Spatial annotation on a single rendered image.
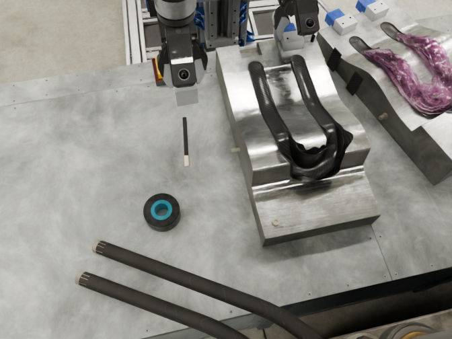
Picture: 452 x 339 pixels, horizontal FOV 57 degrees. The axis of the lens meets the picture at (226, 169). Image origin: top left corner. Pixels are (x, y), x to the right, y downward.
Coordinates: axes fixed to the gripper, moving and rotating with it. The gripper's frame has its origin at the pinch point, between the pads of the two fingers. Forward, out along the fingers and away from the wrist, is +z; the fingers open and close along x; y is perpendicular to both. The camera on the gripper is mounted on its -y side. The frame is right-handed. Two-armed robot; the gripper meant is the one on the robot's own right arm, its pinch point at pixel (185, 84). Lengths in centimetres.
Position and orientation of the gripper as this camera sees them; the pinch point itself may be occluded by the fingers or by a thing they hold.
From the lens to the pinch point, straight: 95.7
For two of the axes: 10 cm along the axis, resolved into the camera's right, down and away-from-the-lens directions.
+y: -2.2, -8.8, 4.3
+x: -9.8, 1.8, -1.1
